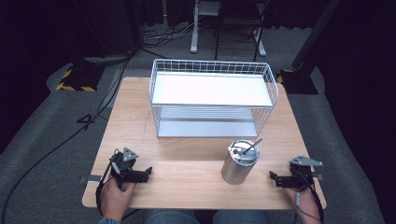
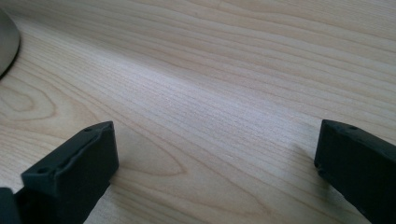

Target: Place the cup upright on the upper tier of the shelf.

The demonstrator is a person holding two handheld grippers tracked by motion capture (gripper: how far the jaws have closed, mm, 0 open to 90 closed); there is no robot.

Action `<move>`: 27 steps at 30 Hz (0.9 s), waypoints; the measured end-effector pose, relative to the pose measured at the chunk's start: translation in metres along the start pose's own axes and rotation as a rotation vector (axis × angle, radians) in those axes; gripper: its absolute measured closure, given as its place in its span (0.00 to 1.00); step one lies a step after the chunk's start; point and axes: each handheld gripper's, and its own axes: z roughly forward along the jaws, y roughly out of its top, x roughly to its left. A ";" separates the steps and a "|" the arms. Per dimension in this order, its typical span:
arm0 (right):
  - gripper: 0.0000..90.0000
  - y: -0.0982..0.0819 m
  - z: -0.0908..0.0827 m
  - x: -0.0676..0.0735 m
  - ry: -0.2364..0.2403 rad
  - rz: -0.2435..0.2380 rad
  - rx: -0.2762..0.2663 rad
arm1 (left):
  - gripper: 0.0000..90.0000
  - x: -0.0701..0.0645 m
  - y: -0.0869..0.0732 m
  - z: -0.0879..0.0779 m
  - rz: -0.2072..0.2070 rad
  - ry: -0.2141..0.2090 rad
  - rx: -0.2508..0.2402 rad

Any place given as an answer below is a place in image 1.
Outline long black floor cable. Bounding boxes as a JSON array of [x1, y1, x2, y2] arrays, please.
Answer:
[[0, 50, 135, 223]]

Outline black metal chair frame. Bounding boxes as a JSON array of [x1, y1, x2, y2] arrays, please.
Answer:
[[213, 0, 271, 62]]

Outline person's legs in jeans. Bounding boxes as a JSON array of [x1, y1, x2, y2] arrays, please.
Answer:
[[142, 208, 269, 224]]

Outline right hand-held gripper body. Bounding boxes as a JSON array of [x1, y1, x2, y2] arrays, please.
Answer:
[[288, 154, 324, 189]]

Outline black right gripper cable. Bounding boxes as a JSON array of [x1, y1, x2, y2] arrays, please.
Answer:
[[292, 169, 325, 224]]

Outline person's left hand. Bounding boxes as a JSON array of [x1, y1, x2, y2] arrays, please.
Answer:
[[99, 175, 137, 222]]

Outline person's right hand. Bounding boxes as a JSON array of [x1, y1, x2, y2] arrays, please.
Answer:
[[282, 185, 322, 224]]

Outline bundle of floor cables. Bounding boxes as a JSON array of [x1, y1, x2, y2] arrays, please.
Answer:
[[141, 17, 200, 49]]

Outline steel tumbler cup with lid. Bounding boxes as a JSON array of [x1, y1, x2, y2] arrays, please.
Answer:
[[220, 139, 261, 186]]

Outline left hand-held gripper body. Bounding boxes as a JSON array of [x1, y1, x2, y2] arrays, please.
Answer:
[[109, 147, 140, 189]]

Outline white metal stand frame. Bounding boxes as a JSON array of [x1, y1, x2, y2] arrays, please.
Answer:
[[190, 0, 268, 58]]

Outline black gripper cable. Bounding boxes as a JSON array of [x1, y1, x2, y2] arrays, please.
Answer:
[[94, 150, 120, 218], [292, 169, 325, 224]]

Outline yellow black striped stand base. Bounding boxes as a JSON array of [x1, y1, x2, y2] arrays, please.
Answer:
[[276, 68, 319, 95], [55, 63, 106, 93]]

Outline black slanted pole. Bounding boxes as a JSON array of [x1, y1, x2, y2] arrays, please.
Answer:
[[290, 0, 343, 71]]

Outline white wire shelf rack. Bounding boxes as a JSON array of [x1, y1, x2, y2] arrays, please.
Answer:
[[148, 58, 280, 139]]

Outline metal straw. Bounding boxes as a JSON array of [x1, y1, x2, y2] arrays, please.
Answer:
[[242, 137, 264, 156]]

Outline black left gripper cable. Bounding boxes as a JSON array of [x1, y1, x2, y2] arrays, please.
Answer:
[[94, 150, 120, 218]]

